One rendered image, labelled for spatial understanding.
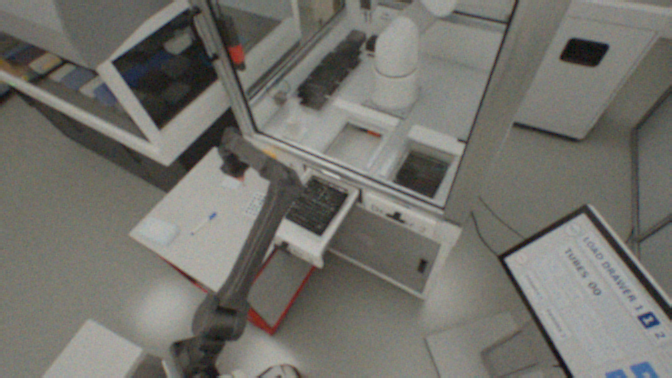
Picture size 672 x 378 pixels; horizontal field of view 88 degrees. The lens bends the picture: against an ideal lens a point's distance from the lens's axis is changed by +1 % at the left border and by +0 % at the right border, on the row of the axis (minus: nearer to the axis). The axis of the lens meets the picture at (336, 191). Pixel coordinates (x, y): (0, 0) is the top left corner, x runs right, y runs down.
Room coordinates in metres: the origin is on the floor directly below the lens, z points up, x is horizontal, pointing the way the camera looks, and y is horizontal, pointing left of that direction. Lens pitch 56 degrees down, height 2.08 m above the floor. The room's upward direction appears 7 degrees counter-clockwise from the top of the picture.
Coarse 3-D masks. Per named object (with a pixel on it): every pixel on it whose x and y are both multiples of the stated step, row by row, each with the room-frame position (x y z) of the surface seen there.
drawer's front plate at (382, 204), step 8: (368, 192) 0.76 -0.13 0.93; (368, 200) 0.75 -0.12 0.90; (376, 200) 0.72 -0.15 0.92; (384, 200) 0.72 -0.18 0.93; (368, 208) 0.75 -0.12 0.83; (376, 208) 0.72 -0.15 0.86; (384, 208) 0.70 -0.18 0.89; (392, 208) 0.68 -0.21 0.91; (400, 208) 0.67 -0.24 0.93; (384, 216) 0.70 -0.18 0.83; (408, 216) 0.64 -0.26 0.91; (416, 216) 0.63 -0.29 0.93; (424, 216) 0.62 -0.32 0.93; (400, 224) 0.66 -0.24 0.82; (408, 224) 0.64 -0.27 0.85; (416, 224) 0.62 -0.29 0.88; (424, 224) 0.60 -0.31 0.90; (432, 224) 0.59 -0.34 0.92; (424, 232) 0.60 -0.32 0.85; (432, 232) 0.58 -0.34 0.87
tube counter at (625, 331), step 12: (588, 288) 0.24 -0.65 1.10; (600, 288) 0.23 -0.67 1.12; (600, 300) 0.21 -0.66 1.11; (612, 300) 0.20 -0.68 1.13; (600, 312) 0.18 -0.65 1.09; (612, 312) 0.17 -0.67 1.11; (612, 324) 0.15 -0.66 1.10; (624, 324) 0.14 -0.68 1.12; (624, 336) 0.12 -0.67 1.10; (636, 336) 0.11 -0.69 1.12; (636, 348) 0.09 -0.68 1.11; (648, 348) 0.08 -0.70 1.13
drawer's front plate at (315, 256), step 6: (276, 234) 0.63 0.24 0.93; (282, 234) 0.63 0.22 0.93; (276, 240) 0.64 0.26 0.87; (282, 240) 0.61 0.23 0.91; (288, 240) 0.60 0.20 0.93; (294, 240) 0.59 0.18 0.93; (288, 246) 0.60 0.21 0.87; (294, 246) 0.58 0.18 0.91; (300, 246) 0.57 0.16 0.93; (306, 246) 0.56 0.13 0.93; (294, 252) 0.59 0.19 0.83; (300, 252) 0.57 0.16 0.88; (306, 252) 0.55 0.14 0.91; (312, 252) 0.54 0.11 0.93; (318, 252) 0.53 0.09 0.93; (306, 258) 0.55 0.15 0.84; (312, 258) 0.53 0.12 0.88; (318, 258) 0.52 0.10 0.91; (318, 264) 0.52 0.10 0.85
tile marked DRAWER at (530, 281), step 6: (522, 276) 0.33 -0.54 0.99; (528, 276) 0.33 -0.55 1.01; (534, 276) 0.32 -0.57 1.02; (522, 282) 0.32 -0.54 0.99; (528, 282) 0.31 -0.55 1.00; (534, 282) 0.30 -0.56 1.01; (528, 288) 0.29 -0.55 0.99; (534, 288) 0.29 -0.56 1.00; (540, 288) 0.28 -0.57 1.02; (534, 294) 0.27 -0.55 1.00; (540, 294) 0.27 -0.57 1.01; (546, 294) 0.26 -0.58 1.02; (534, 300) 0.26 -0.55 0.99; (540, 300) 0.25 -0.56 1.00
